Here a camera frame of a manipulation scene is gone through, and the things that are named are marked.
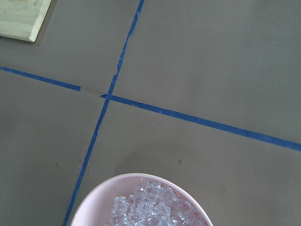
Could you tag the pink bowl of ice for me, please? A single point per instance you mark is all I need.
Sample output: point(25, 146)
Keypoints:
point(137, 199)

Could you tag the bamboo cutting board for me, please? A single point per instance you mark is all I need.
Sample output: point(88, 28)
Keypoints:
point(22, 19)

